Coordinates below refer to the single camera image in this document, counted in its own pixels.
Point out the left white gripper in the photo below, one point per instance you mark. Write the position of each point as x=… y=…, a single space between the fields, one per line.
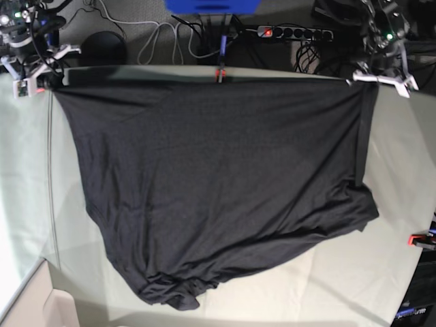
x=386 y=64

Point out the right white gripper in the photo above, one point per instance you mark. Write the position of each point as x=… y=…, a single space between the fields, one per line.
x=27 y=80

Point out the black t-shirt with colourful print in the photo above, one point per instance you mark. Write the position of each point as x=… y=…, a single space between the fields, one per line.
x=194 y=184

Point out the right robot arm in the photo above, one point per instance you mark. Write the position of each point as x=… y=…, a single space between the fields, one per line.
x=34 y=57

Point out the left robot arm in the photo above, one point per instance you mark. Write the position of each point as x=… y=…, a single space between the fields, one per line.
x=383 y=20

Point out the black round stool seat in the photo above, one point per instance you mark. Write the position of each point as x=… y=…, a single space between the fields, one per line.
x=103 y=48

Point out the right orange-black table clamp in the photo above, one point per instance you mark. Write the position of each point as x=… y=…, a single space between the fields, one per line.
x=424 y=241

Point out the blue box at top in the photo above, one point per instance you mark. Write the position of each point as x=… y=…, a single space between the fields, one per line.
x=212 y=6

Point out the middle orange-black table clamp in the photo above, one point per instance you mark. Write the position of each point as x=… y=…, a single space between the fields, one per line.
x=220 y=75

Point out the beige bin at corner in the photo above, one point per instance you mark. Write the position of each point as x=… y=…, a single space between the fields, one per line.
x=38 y=303

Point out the black power strip red switch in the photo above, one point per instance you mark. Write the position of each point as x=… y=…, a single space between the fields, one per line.
x=294 y=33

